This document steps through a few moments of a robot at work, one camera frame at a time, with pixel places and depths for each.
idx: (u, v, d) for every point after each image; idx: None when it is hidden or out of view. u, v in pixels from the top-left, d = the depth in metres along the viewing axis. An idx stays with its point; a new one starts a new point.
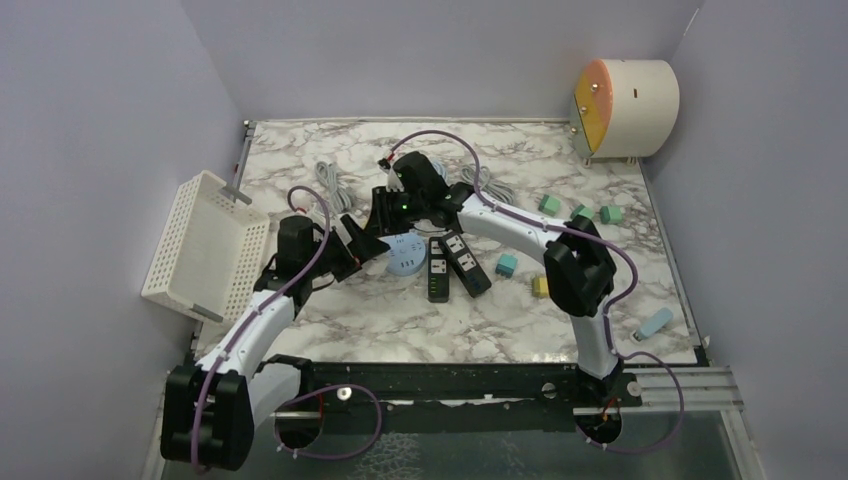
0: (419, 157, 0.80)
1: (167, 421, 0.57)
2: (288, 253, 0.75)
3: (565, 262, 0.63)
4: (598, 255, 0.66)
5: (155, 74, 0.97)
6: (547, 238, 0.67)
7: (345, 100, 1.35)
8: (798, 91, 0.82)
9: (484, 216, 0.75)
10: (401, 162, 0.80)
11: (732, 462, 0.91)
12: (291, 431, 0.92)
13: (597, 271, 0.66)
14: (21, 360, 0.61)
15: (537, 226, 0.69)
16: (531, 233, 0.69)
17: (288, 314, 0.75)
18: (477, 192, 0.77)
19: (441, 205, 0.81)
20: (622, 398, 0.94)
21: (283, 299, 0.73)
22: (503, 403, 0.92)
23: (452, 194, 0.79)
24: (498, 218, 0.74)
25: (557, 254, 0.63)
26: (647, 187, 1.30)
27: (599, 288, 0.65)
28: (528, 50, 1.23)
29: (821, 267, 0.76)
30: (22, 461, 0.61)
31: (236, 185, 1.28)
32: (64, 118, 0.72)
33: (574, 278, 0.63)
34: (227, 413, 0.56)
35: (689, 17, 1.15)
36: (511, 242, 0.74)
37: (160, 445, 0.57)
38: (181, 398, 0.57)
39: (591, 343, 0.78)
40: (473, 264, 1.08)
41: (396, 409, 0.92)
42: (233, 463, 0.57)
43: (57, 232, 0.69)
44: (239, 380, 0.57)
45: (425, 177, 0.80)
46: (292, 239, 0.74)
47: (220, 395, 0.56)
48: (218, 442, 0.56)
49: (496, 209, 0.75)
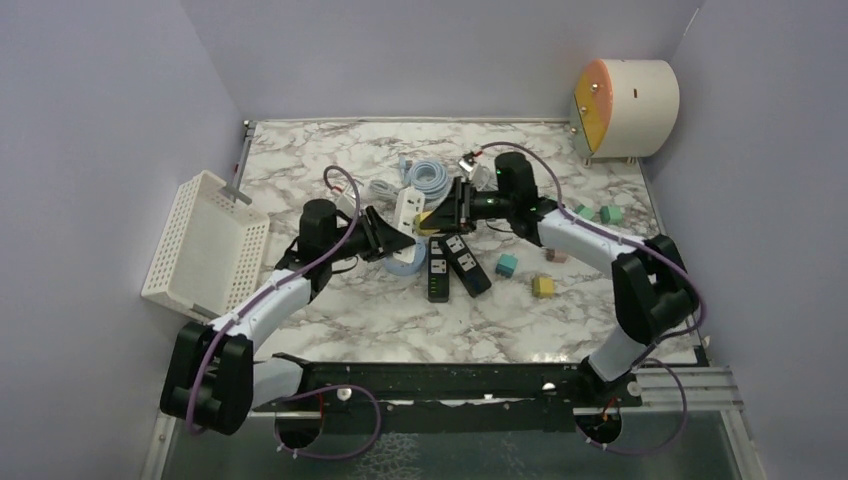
0: (525, 163, 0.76)
1: (168, 378, 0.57)
2: (307, 240, 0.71)
3: (634, 274, 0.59)
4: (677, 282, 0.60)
5: (155, 73, 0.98)
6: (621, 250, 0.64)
7: (345, 100, 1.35)
8: (797, 91, 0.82)
9: (560, 228, 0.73)
10: (504, 160, 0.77)
11: (732, 462, 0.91)
12: (291, 431, 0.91)
13: (674, 299, 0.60)
14: (21, 360, 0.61)
15: (611, 239, 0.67)
16: (605, 245, 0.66)
17: (303, 294, 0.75)
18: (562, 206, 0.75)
19: (526, 216, 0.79)
20: (623, 398, 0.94)
21: (299, 281, 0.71)
22: (503, 403, 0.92)
23: (538, 208, 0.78)
24: (575, 231, 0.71)
25: (628, 266, 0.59)
26: (647, 187, 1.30)
27: (671, 316, 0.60)
28: (528, 50, 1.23)
29: (821, 267, 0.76)
30: (22, 460, 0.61)
31: (236, 185, 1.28)
32: (64, 118, 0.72)
33: (639, 292, 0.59)
34: (230, 376, 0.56)
35: (689, 17, 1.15)
36: (584, 255, 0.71)
37: (158, 400, 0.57)
38: (186, 355, 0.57)
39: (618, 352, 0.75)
40: (473, 264, 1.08)
41: (396, 409, 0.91)
42: (228, 427, 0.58)
43: (57, 233, 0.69)
44: (245, 344, 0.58)
45: (523, 186, 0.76)
46: (310, 227, 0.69)
47: (226, 355, 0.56)
48: (216, 406, 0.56)
49: (576, 221, 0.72)
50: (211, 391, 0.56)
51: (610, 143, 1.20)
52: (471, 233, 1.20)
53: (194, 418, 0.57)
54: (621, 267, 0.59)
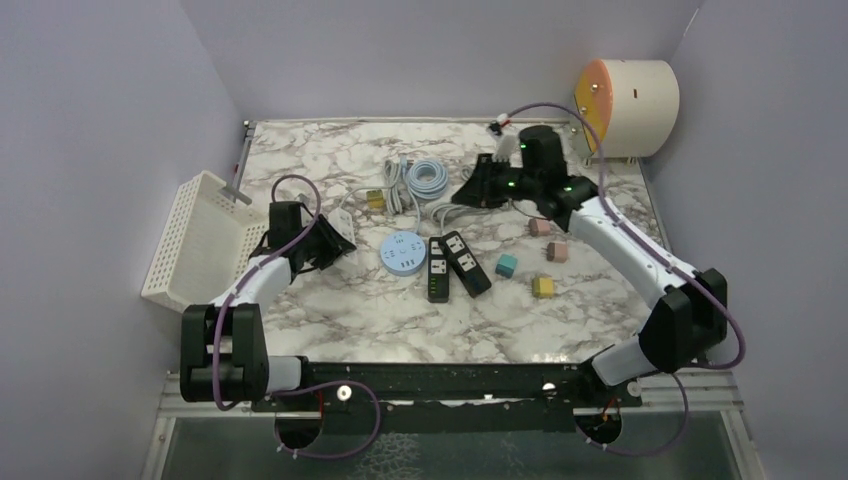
0: (553, 135, 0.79)
1: (185, 362, 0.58)
2: (279, 226, 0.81)
3: (680, 314, 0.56)
4: (715, 320, 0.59)
5: (155, 74, 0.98)
6: (669, 280, 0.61)
7: (345, 100, 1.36)
8: (798, 90, 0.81)
9: (601, 227, 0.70)
10: (530, 132, 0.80)
11: (732, 462, 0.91)
12: (291, 430, 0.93)
13: (703, 335, 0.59)
14: (20, 358, 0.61)
15: (661, 262, 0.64)
16: (651, 266, 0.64)
17: (283, 275, 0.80)
18: (602, 196, 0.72)
19: (557, 194, 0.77)
20: (622, 398, 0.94)
21: (279, 260, 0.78)
22: (503, 403, 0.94)
23: (572, 186, 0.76)
24: (616, 235, 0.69)
25: (675, 303, 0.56)
26: (647, 187, 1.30)
27: (695, 351, 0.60)
28: (529, 50, 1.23)
29: (822, 266, 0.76)
30: (22, 460, 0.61)
31: (236, 185, 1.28)
32: (64, 118, 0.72)
33: (679, 331, 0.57)
34: (245, 341, 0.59)
35: (689, 17, 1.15)
36: (617, 260, 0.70)
37: (179, 386, 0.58)
38: (196, 334, 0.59)
39: (630, 362, 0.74)
40: (474, 264, 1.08)
41: (397, 409, 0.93)
42: (256, 393, 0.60)
43: (56, 232, 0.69)
44: (251, 308, 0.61)
45: (549, 158, 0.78)
46: (284, 212, 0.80)
47: (238, 323, 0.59)
48: (239, 373, 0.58)
49: (618, 223, 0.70)
50: (229, 362, 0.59)
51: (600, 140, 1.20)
52: (471, 233, 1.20)
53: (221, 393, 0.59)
54: (669, 305, 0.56)
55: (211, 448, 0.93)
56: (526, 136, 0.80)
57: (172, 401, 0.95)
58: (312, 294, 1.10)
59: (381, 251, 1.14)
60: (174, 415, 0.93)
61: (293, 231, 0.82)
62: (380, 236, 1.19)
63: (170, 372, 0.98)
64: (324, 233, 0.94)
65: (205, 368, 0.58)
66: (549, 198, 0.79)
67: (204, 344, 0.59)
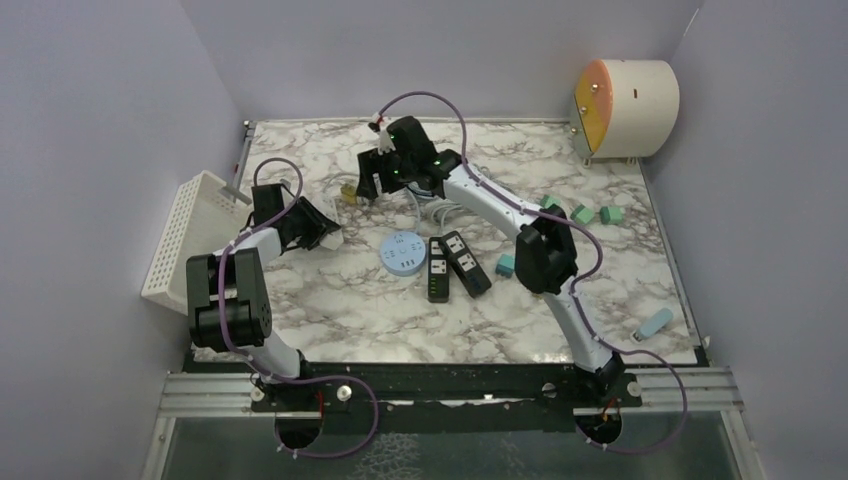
0: (412, 122, 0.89)
1: (194, 308, 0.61)
2: (262, 205, 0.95)
3: (534, 244, 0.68)
4: (564, 243, 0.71)
5: (154, 75, 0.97)
6: (523, 220, 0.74)
7: (345, 100, 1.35)
8: (798, 92, 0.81)
9: (467, 189, 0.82)
10: (395, 124, 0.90)
11: (732, 463, 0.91)
12: (292, 431, 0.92)
13: (560, 257, 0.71)
14: (22, 359, 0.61)
15: (515, 208, 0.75)
16: (507, 213, 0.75)
17: (276, 242, 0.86)
18: (464, 163, 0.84)
19: (428, 170, 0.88)
20: (622, 398, 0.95)
21: (269, 229, 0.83)
22: (503, 403, 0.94)
23: (440, 159, 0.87)
24: (479, 193, 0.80)
25: (530, 239, 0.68)
26: (647, 187, 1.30)
27: (560, 271, 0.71)
28: (528, 50, 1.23)
29: (821, 269, 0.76)
30: (23, 460, 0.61)
31: (236, 185, 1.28)
32: (64, 119, 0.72)
33: (538, 260, 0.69)
34: (247, 279, 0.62)
35: (689, 17, 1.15)
36: (487, 215, 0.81)
37: (190, 331, 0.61)
38: (202, 280, 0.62)
39: (570, 326, 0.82)
40: (473, 264, 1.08)
41: (396, 409, 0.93)
42: (263, 333, 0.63)
43: (57, 233, 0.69)
44: (251, 251, 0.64)
45: (416, 140, 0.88)
46: (265, 191, 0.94)
47: (239, 264, 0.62)
48: (245, 312, 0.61)
49: (480, 183, 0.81)
50: (235, 303, 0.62)
51: (598, 140, 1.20)
52: (471, 233, 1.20)
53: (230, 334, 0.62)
54: (524, 241, 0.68)
55: (211, 448, 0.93)
56: (391, 129, 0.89)
57: (172, 401, 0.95)
58: (313, 294, 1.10)
59: (381, 251, 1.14)
60: (174, 415, 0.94)
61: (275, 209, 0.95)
62: (380, 236, 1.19)
63: (170, 372, 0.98)
64: (307, 213, 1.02)
65: (212, 310, 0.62)
66: (423, 174, 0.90)
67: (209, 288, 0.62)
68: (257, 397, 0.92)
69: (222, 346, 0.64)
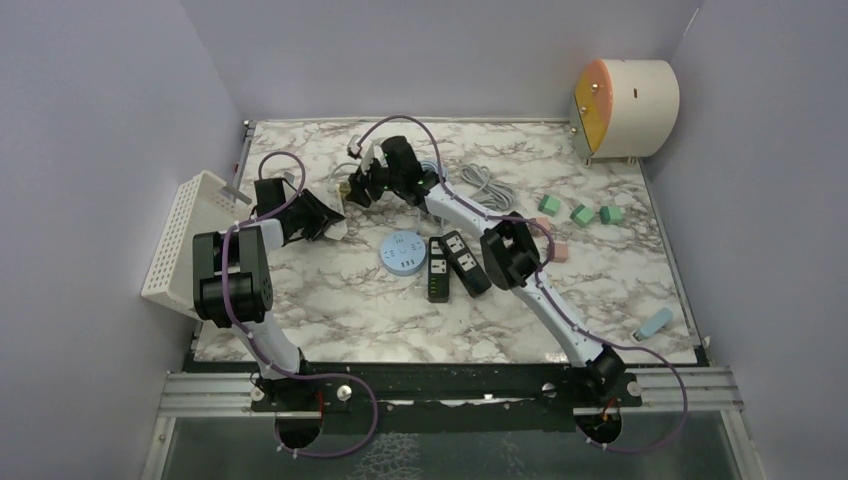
0: (404, 145, 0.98)
1: (198, 282, 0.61)
2: (266, 199, 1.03)
3: (495, 245, 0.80)
4: (523, 242, 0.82)
5: (155, 75, 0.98)
6: (486, 225, 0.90)
7: (344, 100, 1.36)
8: (799, 90, 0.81)
9: (442, 202, 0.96)
10: (388, 144, 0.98)
11: (732, 463, 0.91)
12: (291, 430, 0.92)
13: (523, 257, 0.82)
14: (21, 357, 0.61)
15: (480, 214, 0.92)
16: (475, 220, 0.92)
17: (277, 235, 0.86)
18: (442, 182, 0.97)
19: (414, 188, 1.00)
20: (623, 398, 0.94)
21: (273, 221, 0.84)
22: (503, 403, 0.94)
23: (424, 180, 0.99)
24: (452, 204, 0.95)
25: (492, 241, 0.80)
26: (647, 187, 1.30)
27: (523, 270, 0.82)
28: (528, 50, 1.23)
29: (821, 268, 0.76)
30: (21, 460, 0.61)
31: (236, 185, 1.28)
32: (64, 119, 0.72)
33: (501, 260, 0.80)
34: (251, 253, 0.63)
35: (689, 17, 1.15)
36: (459, 224, 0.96)
37: (192, 303, 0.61)
38: (207, 256, 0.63)
39: (549, 319, 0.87)
40: (473, 264, 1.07)
41: (396, 409, 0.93)
42: (265, 307, 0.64)
43: (56, 232, 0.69)
44: (254, 230, 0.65)
45: (407, 162, 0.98)
46: (268, 186, 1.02)
47: (243, 240, 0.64)
48: (247, 284, 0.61)
49: (453, 197, 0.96)
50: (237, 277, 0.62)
51: (598, 140, 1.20)
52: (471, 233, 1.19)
53: (233, 307, 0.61)
54: (487, 242, 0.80)
55: (210, 447, 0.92)
56: (385, 148, 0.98)
57: (172, 401, 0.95)
58: (313, 293, 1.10)
59: (381, 251, 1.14)
60: (174, 415, 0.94)
61: (277, 201, 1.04)
62: (379, 236, 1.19)
63: (170, 372, 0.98)
64: (307, 205, 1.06)
65: (216, 283, 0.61)
66: (409, 192, 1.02)
67: (214, 262, 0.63)
68: (257, 397, 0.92)
69: (224, 321, 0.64)
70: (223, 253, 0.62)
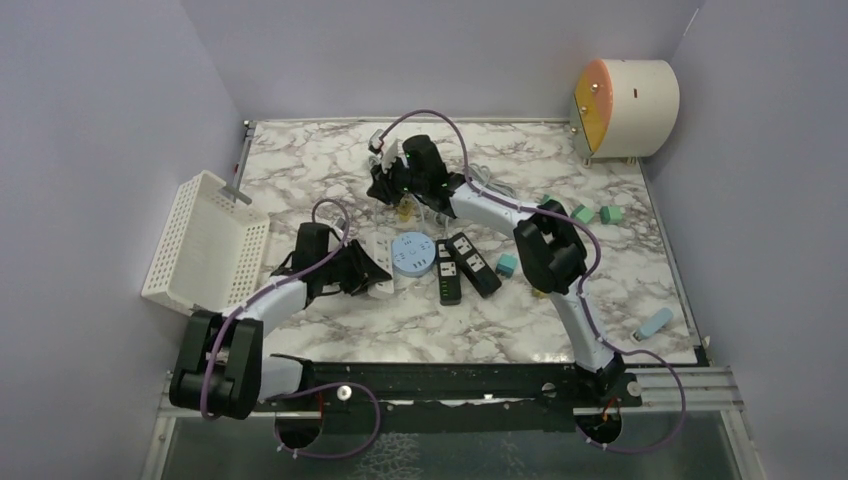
0: (429, 145, 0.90)
1: (180, 367, 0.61)
2: (305, 250, 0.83)
3: (532, 237, 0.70)
4: (568, 238, 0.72)
5: (154, 74, 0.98)
6: (519, 218, 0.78)
7: (345, 100, 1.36)
8: (798, 90, 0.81)
9: (470, 201, 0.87)
10: (412, 144, 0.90)
11: (732, 463, 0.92)
12: (293, 431, 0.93)
13: (567, 251, 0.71)
14: (21, 355, 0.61)
15: (511, 207, 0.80)
16: (507, 214, 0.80)
17: (300, 298, 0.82)
18: (467, 180, 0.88)
19: (438, 191, 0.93)
20: (622, 398, 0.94)
21: (296, 282, 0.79)
22: (503, 403, 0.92)
23: (447, 183, 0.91)
24: (482, 203, 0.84)
25: (529, 233, 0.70)
26: (647, 187, 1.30)
27: (568, 267, 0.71)
28: (529, 49, 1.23)
29: (821, 266, 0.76)
30: (21, 459, 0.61)
31: (236, 185, 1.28)
32: (64, 118, 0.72)
33: (540, 254, 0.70)
34: (239, 357, 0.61)
35: (689, 17, 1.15)
36: (493, 223, 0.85)
37: (171, 388, 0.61)
38: (198, 340, 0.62)
39: (575, 327, 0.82)
40: (482, 265, 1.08)
41: (396, 409, 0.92)
42: (241, 411, 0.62)
43: (57, 230, 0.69)
44: (255, 326, 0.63)
45: (430, 163, 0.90)
46: (312, 236, 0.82)
47: (238, 337, 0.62)
48: (226, 388, 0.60)
49: (481, 193, 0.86)
50: (221, 376, 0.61)
51: (598, 140, 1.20)
52: (471, 233, 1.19)
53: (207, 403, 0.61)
54: (522, 234, 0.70)
55: (210, 447, 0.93)
56: (405, 148, 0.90)
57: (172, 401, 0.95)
58: None
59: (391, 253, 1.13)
60: (174, 415, 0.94)
61: (317, 257, 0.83)
62: None
63: (170, 372, 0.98)
64: (352, 257, 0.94)
65: (197, 375, 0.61)
66: (434, 195, 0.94)
67: (202, 352, 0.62)
68: None
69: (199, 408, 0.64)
70: (213, 349, 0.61)
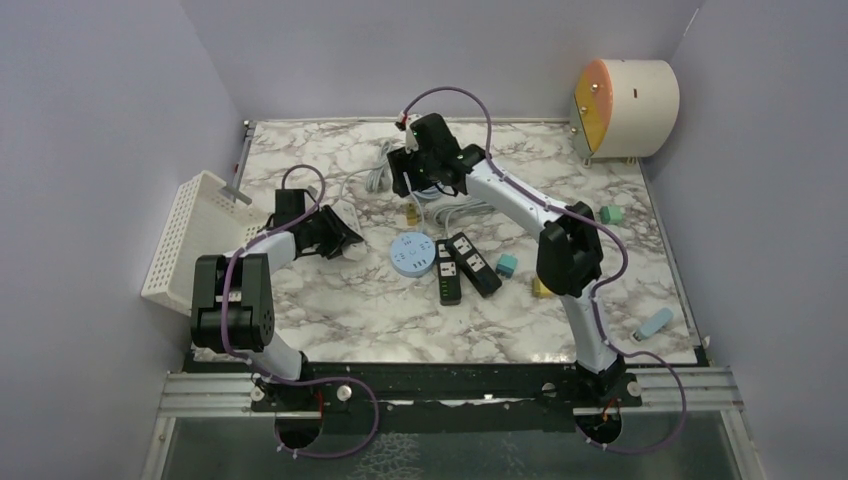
0: (437, 120, 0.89)
1: (197, 308, 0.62)
2: (283, 208, 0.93)
3: (557, 241, 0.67)
4: (589, 241, 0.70)
5: (154, 75, 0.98)
6: (546, 217, 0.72)
7: (345, 100, 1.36)
8: (798, 90, 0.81)
9: (491, 184, 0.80)
10: (418, 120, 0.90)
11: (732, 463, 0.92)
12: (292, 430, 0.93)
13: (585, 257, 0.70)
14: (21, 355, 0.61)
15: (539, 204, 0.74)
16: (532, 209, 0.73)
17: (290, 248, 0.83)
18: (489, 159, 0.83)
19: (452, 164, 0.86)
20: (623, 398, 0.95)
21: (285, 233, 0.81)
22: (503, 403, 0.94)
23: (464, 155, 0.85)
24: (505, 188, 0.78)
25: (554, 236, 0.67)
26: (647, 187, 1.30)
27: (583, 272, 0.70)
28: (529, 50, 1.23)
29: (821, 266, 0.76)
30: (21, 459, 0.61)
31: (236, 186, 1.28)
32: (63, 119, 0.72)
33: (561, 258, 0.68)
34: (253, 285, 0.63)
35: (689, 17, 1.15)
36: (512, 211, 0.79)
37: (190, 330, 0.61)
38: (209, 281, 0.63)
39: (583, 332, 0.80)
40: (483, 265, 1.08)
41: (396, 409, 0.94)
42: (263, 338, 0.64)
43: (57, 230, 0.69)
44: (261, 258, 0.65)
45: (439, 136, 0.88)
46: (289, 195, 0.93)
47: (248, 269, 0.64)
48: (247, 318, 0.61)
49: (504, 178, 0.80)
50: (238, 308, 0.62)
51: (598, 140, 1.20)
52: (471, 233, 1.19)
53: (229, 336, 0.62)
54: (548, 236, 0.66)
55: (210, 448, 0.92)
56: (414, 125, 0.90)
57: (172, 401, 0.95)
58: (312, 293, 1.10)
59: (391, 254, 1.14)
60: (174, 415, 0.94)
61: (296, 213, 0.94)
62: (380, 236, 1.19)
63: (169, 372, 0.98)
64: (327, 220, 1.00)
65: (215, 312, 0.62)
66: (445, 169, 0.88)
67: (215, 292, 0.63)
68: (257, 397, 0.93)
69: (220, 348, 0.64)
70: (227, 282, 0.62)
